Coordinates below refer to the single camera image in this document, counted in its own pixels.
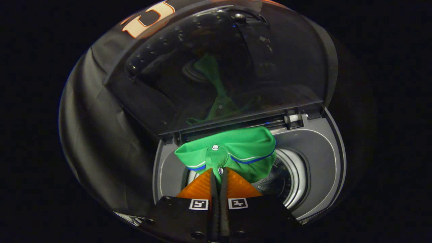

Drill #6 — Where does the dark glass washing machine lid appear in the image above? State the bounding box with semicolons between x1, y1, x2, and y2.
104;3;339;137

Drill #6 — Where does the green polo shirt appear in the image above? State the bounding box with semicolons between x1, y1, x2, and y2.
174;127;277;184

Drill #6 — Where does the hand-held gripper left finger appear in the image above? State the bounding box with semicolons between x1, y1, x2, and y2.
139;168;220;243

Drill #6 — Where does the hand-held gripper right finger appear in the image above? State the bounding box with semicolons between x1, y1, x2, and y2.
219;167;302;243

